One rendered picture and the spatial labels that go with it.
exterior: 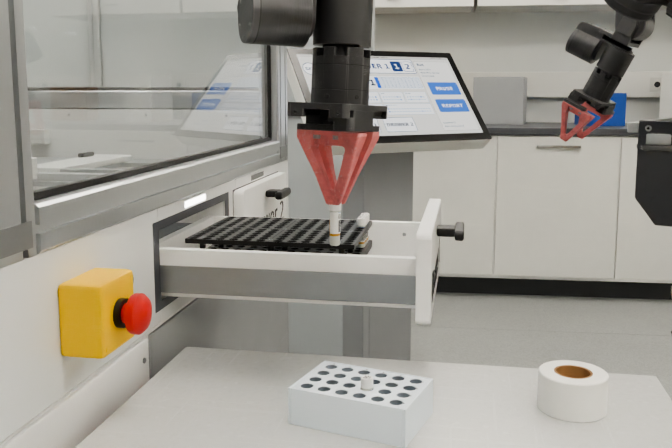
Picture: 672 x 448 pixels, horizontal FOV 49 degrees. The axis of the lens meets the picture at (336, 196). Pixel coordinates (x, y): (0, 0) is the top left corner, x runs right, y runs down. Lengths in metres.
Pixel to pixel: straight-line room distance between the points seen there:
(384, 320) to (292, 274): 1.19
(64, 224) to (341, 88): 0.29
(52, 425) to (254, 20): 0.42
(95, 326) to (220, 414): 0.16
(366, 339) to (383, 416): 1.35
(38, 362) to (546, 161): 3.45
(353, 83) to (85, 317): 0.33
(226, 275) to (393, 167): 1.14
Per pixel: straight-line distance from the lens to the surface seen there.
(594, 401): 0.82
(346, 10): 0.72
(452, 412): 0.81
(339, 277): 0.90
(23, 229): 0.69
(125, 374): 0.90
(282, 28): 0.70
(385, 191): 2.01
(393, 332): 2.12
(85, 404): 0.83
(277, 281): 0.92
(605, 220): 4.08
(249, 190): 1.25
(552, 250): 4.06
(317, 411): 0.76
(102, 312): 0.74
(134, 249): 0.89
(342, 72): 0.71
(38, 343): 0.73
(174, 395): 0.86
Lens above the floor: 1.09
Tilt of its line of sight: 8 degrees down
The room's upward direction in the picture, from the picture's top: straight up
